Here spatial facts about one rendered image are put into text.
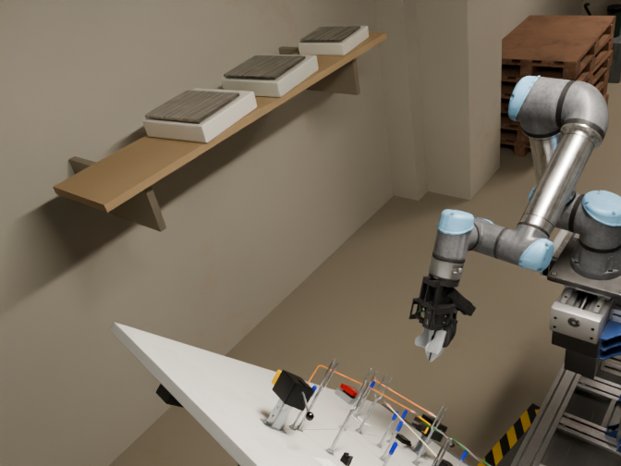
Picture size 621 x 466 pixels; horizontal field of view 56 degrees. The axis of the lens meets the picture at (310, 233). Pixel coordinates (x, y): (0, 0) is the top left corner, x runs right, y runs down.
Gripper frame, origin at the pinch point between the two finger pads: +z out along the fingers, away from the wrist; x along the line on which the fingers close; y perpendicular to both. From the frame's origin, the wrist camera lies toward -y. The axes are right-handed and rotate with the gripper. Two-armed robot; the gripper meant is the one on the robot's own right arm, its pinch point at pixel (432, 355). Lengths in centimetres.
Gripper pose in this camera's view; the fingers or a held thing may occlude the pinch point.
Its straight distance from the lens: 145.9
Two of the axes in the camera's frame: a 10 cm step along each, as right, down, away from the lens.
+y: -8.1, -0.1, -5.9
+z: -1.6, 9.7, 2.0
